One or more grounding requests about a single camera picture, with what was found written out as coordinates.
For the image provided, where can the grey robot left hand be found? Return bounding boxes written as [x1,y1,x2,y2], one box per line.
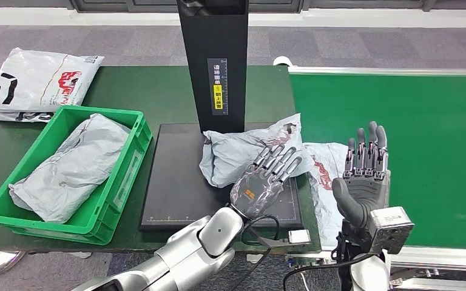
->
[229,144,303,219]

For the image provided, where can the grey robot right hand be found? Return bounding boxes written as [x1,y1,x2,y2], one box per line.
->
[332,121,391,230]

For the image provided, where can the grey mailer bag red print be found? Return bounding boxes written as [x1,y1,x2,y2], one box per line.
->
[303,142,350,247]
[8,113,131,224]
[199,113,314,189]

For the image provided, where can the green conveyor belt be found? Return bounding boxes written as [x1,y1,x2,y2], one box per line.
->
[289,73,466,252]

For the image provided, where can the black inbound scanner machine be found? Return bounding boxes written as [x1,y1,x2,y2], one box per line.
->
[138,0,304,232]

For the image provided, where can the small blue circuit board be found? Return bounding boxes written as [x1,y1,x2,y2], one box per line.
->
[286,256,318,269]

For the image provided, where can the black yellow ruler label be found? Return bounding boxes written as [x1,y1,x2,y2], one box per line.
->
[207,58,229,116]

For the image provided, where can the green plastic crate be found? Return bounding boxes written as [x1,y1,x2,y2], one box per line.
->
[0,105,154,246]

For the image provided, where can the white mailer bag black-red print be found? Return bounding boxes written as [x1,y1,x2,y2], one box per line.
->
[0,48,105,113]

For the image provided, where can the white mailer bag black print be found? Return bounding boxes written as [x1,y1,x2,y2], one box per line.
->
[0,111,57,122]

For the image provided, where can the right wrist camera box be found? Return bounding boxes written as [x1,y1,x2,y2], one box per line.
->
[367,207,414,255]

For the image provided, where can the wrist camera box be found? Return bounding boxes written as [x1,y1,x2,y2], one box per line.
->
[257,229,312,250]
[367,207,414,255]

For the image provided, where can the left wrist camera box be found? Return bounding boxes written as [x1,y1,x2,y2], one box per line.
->
[257,229,312,250]

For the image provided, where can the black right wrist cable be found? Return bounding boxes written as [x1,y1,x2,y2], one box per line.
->
[283,253,374,291]

